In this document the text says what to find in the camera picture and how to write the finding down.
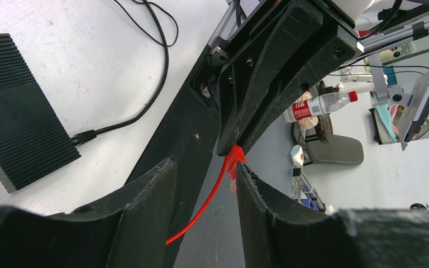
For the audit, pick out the clear plastic water bottle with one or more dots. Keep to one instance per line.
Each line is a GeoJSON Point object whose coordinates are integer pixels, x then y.
{"type": "Point", "coordinates": [321, 105]}

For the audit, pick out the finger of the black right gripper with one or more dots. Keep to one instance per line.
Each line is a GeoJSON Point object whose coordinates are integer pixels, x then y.
{"type": "Point", "coordinates": [325, 50]}
{"type": "Point", "coordinates": [251, 83]}

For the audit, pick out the black mounting base plate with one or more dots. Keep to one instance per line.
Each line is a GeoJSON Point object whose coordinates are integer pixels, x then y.
{"type": "Point", "coordinates": [187, 133]}

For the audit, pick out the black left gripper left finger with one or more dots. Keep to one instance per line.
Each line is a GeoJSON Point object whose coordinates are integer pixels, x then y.
{"type": "Point", "coordinates": [126, 228]}

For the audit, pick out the grey office chair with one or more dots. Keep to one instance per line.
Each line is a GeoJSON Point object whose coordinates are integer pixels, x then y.
{"type": "Point", "coordinates": [342, 150]}

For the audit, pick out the silver tablet on stand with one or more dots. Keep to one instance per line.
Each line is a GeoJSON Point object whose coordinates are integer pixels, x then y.
{"type": "Point", "coordinates": [398, 116]}

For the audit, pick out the small black labelled switch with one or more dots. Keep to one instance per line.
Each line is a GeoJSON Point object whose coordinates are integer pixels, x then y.
{"type": "Point", "coordinates": [33, 142]}

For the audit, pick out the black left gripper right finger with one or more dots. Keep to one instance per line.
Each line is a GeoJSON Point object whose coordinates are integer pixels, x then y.
{"type": "Point", "coordinates": [277, 231]}

